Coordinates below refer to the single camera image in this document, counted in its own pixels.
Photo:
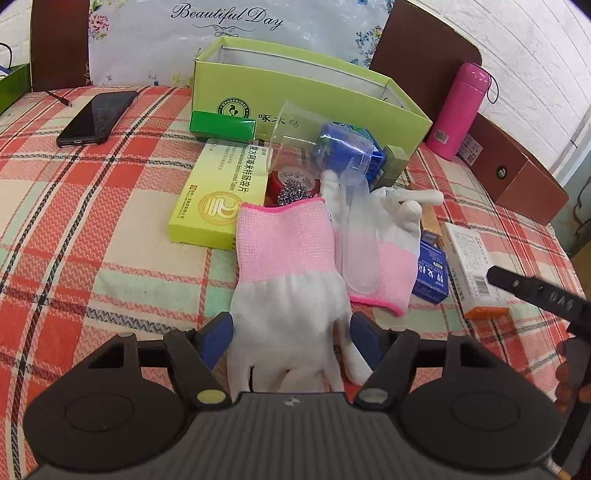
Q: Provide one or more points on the clear plastic cup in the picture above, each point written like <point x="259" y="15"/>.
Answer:
<point x="288" y="134"/>

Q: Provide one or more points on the person's right hand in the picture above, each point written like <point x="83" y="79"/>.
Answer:
<point x="576" y="376"/>

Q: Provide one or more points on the brown wooden headboard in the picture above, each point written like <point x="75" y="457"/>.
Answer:
<point x="60" y="46"/>

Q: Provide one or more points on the red plaid blanket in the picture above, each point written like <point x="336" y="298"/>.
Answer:
<point x="92" y="230"/>

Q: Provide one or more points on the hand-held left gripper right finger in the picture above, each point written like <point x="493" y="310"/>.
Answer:
<point x="365" y="338"/>

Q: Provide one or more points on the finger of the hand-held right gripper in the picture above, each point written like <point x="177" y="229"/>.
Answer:
<point x="531" y="290"/>

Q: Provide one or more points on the dark green open box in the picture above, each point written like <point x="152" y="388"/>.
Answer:
<point x="14" y="87"/>

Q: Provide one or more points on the pink thermos bottle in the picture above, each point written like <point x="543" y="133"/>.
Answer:
<point x="457" y="110"/>

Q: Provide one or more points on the floral plastic bag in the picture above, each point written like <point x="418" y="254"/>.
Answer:
<point x="152" y="46"/>

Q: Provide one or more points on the metal scouring ball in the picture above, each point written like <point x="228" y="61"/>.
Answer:
<point x="295" y="194"/>

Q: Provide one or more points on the pink and white knit glove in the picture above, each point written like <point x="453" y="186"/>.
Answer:
<point x="395" y="261"/>
<point x="286" y="258"/>

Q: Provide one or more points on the yellow-green medicine box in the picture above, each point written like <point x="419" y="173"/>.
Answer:
<point x="217" y="184"/>

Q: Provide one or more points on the blue plastic container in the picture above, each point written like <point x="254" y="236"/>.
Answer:
<point x="348" y="152"/>

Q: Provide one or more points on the white and orange medicine box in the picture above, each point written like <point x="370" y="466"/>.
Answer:
<point x="471" y="263"/>

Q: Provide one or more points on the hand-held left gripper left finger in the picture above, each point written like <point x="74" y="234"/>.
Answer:
<point x="217" y="336"/>

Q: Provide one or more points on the red label round tin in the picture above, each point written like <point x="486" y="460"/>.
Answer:
<point x="288" y="177"/>

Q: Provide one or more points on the light green shoe box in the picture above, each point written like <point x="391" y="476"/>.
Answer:
<point x="300" y="94"/>

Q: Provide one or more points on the olive green small box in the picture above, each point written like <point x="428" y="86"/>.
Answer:
<point x="396" y="164"/>

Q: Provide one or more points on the gold cardboard box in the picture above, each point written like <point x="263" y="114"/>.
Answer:
<point x="431" y="227"/>

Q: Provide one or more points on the black smartphone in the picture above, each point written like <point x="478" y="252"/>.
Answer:
<point x="97" y="117"/>

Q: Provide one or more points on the brown cardboard shoe box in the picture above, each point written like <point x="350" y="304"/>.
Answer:
<point x="517" y="175"/>

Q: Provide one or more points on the blue medicine box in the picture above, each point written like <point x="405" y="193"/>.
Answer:
<point x="429" y="272"/>

